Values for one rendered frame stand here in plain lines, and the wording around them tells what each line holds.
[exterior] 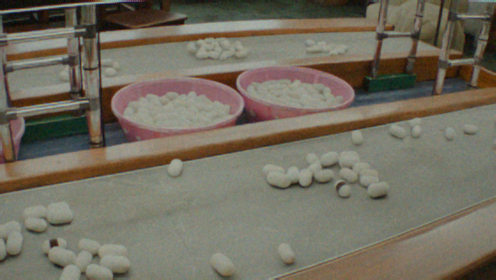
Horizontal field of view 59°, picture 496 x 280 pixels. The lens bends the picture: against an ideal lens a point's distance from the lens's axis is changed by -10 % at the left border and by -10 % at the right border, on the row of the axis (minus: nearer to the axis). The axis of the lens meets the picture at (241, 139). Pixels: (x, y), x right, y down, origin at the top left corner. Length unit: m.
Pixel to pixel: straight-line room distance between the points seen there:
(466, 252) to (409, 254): 0.08
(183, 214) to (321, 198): 0.21
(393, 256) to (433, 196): 0.22
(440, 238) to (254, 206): 0.27
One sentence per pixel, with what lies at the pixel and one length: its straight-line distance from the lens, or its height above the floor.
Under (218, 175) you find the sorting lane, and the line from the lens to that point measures 0.77.
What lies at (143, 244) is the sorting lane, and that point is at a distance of 0.63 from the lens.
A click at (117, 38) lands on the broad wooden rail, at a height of 0.76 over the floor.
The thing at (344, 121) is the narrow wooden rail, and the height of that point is 0.76.
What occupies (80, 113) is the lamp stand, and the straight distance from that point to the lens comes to 1.04.
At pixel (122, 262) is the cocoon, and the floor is 0.76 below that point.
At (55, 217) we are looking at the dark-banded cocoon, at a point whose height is 0.76.
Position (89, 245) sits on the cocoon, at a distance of 0.61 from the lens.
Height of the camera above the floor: 1.14
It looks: 27 degrees down
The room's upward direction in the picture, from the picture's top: 4 degrees clockwise
